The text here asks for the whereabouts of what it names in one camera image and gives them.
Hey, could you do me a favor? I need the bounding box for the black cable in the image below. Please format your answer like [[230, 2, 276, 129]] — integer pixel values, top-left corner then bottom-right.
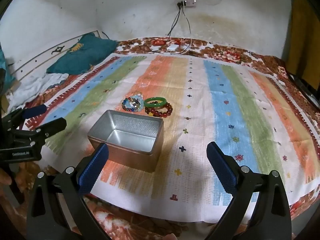
[[139, 4, 183, 54]]

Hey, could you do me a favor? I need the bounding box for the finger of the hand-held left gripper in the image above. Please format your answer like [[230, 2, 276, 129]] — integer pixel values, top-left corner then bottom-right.
[[10, 117, 67, 145], [0, 104, 48, 130]]

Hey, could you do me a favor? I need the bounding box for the multicolour bead bracelet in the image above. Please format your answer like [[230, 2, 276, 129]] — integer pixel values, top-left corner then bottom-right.
[[122, 97, 143, 112]]

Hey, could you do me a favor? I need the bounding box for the green jade bangle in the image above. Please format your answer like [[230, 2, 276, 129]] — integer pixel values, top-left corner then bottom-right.
[[144, 96, 167, 108]]

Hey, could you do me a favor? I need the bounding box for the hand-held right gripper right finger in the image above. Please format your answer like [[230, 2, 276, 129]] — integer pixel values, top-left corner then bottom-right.
[[205, 141, 293, 240]]

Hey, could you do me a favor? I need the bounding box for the dark red bead bracelet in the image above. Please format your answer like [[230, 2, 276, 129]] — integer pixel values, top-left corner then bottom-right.
[[145, 102, 173, 118]]

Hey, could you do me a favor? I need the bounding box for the light blue bead bracelet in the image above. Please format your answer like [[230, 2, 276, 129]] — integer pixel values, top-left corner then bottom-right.
[[124, 96, 146, 112]]

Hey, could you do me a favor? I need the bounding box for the silver metal tin box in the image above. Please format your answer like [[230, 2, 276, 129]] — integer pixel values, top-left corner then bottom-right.
[[87, 109, 164, 173]]

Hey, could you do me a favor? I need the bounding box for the white power strip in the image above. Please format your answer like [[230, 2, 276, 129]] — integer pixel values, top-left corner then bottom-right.
[[175, 0, 197, 7]]

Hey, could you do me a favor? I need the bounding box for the teal cloth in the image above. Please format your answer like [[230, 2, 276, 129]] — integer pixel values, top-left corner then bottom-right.
[[0, 49, 15, 88], [46, 33, 118, 75]]

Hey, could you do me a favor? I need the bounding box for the yellow hanging cloth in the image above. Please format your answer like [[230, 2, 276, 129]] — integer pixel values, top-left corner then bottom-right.
[[286, 0, 320, 90]]

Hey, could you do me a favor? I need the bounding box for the white bed headboard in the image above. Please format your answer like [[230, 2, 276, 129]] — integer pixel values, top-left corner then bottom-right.
[[0, 30, 103, 85]]

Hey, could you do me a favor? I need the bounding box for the white cloth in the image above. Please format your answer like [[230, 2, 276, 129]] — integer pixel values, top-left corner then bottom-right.
[[9, 73, 69, 110]]

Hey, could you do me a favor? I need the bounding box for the striped colourful mat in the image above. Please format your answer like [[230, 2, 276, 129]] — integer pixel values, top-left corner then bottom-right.
[[24, 54, 320, 224]]

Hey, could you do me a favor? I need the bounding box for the dark furniture frame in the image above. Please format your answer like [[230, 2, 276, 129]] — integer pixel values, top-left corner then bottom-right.
[[287, 71, 320, 110]]

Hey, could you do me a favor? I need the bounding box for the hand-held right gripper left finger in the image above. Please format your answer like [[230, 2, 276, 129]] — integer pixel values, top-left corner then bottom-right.
[[26, 142, 110, 240]]

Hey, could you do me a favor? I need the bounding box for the white cable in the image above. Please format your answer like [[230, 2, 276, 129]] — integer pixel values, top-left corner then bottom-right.
[[172, 5, 194, 55]]

